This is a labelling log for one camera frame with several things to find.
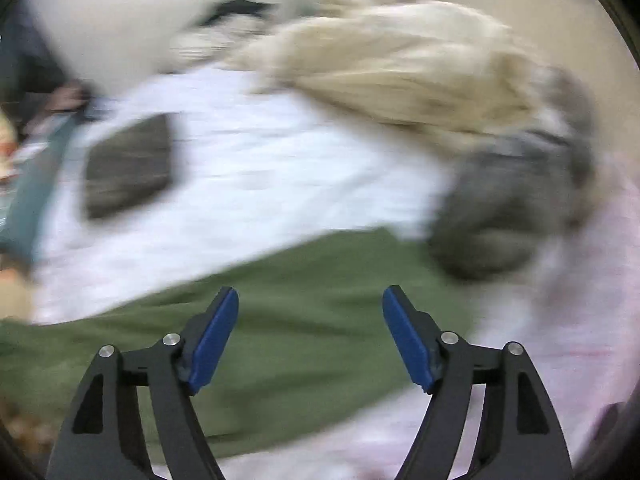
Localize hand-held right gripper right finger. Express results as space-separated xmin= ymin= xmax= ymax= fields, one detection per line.
xmin=382 ymin=285 xmax=575 ymax=480

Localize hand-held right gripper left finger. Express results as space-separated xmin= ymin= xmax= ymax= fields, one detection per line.
xmin=46 ymin=286 xmax=240 ymax=480

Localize green pants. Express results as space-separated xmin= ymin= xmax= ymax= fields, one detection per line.
xmin=0 ymin=227 xmax=476 ymax=461

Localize grey fluffy cloth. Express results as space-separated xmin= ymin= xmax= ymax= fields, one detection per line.
xmin=427 ymin=67 xmax=598 ymax=281

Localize white bed sheet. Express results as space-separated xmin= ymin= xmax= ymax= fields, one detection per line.
xmin=30 ymin=67 xmax=631 ymax=480

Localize dark folded cloth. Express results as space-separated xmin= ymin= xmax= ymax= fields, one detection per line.
xmin=84 ymin=113 xmax=173 ymax=221

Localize teal cloth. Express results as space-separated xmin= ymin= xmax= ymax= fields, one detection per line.
xmin=0 ymin=110 xmax=81 ymax=266

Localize cream fluffy blanket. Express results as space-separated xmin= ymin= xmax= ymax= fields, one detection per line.
xmin=227 ymin=0 xmax=546 ymax=143

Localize white pillow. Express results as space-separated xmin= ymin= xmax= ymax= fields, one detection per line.
xmin=22 ymin=0 xmax=288 ymax=96

